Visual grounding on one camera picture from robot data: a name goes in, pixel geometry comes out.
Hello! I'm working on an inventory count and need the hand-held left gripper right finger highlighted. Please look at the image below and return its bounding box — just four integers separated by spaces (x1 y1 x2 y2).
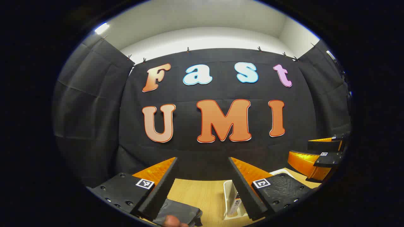
228 157 320 220

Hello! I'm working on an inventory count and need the grey cover book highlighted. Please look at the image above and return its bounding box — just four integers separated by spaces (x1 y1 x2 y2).
226 181 243 217

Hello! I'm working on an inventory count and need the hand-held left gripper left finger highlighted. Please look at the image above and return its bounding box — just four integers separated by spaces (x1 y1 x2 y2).
87 157 178 222

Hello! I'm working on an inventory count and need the dark grey schoolbag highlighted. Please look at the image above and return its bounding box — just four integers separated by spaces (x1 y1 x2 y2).
153 199 203 227

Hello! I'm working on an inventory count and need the white plastic bookshelf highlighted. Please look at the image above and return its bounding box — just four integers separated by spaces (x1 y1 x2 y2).
223 168 297 220

